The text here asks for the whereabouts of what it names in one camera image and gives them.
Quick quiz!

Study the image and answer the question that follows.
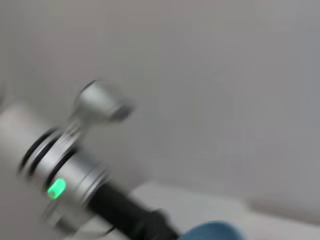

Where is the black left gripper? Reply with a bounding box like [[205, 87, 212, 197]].
[[86, 184, 181, 240]]

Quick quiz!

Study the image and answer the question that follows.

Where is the blue bowl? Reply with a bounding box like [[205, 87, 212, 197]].
[[179, 220, 249, 240]]

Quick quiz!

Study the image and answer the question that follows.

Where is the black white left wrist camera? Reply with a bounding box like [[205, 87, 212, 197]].
[[55, 79, 139, 154]]

